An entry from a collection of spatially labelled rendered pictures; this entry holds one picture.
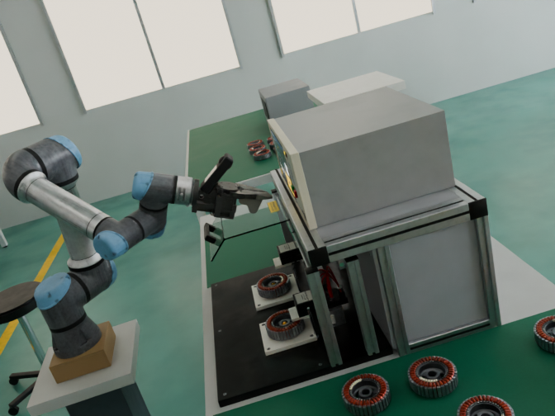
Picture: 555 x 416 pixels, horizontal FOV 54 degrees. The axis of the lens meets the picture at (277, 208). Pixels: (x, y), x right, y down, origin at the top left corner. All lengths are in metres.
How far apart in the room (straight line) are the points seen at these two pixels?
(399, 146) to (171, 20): 4.88
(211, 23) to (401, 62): 2.15
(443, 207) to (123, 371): 1.07
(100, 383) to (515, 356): 1.17
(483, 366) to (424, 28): 5.43
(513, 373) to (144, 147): 5.31
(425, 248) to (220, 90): 4.94
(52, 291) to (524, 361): 1.31
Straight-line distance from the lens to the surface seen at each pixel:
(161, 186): 1.43
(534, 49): 7.22
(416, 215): 1.34
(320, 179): 1.34
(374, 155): 1.36
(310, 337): 1.57
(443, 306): 1.48
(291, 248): 1.75
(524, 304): 1.64
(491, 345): 1.50
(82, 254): 1.83
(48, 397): 1.87
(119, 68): 6.15
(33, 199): 1.59
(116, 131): 6.27
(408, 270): 1.39
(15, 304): 3.13
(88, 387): 1.82
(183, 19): 6.07
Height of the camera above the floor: 1.69
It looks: 21 degrees down
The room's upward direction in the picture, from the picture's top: 16 degrees counter-clockwise
